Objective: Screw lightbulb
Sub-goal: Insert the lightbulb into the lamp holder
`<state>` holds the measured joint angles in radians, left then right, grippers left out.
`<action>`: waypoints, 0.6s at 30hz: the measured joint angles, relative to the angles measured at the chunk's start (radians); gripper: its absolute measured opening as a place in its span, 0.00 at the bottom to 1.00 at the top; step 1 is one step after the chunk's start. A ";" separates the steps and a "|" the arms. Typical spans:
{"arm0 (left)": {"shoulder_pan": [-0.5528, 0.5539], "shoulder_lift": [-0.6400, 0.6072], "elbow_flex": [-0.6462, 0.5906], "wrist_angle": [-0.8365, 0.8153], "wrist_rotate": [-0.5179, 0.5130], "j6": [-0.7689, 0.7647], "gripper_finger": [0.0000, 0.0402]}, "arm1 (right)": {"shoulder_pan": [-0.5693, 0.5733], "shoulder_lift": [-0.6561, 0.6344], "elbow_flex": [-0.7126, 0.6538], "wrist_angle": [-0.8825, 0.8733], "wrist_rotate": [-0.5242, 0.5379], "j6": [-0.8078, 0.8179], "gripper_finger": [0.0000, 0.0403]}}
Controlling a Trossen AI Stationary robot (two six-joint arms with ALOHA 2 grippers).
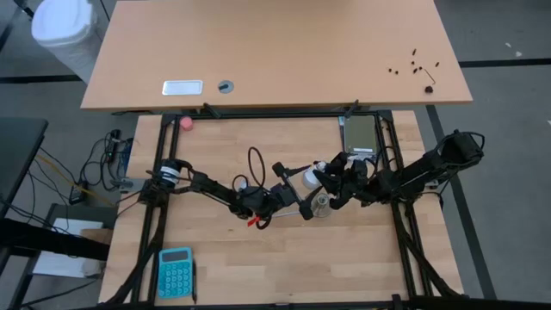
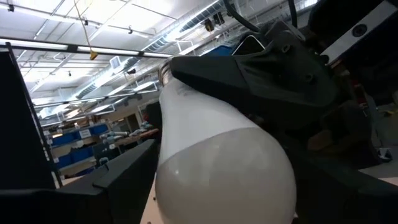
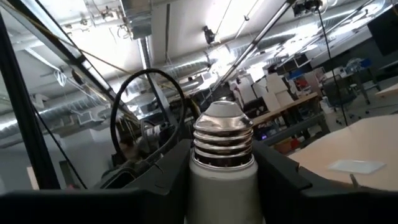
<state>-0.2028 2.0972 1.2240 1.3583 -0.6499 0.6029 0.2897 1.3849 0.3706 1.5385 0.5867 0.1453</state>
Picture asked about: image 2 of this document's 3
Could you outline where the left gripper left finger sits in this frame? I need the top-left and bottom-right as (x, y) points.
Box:
(0, 138), (161, 224)

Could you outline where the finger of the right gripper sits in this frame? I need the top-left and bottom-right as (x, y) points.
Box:
(169, 55), (259, 126)

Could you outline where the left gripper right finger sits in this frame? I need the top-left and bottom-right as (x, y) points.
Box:
(279, 133), (398, 224)

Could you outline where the white lightbulb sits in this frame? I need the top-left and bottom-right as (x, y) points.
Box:
(154, 58), (298, 224)

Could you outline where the large blue crate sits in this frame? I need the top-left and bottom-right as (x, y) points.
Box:
(55, 146), (95, 169)

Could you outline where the blue storage bin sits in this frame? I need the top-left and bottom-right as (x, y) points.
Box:
(90, 123), (109, 136)
(51, 132), (80, 147)

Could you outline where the grey blue tool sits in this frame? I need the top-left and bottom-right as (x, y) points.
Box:
(128, 122), (154, 137)
(99, 130), (129, 140)

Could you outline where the wooden workbench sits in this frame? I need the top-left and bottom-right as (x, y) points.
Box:
(114, 128), (160, 147)

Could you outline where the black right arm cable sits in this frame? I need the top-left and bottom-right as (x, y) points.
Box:
(222, 0), (300, 34)

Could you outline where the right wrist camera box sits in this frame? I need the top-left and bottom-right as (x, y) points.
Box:
(310, 0), (398, 66)

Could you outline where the yellow hanging cord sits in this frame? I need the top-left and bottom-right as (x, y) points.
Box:
(73, 0), (99, 62)

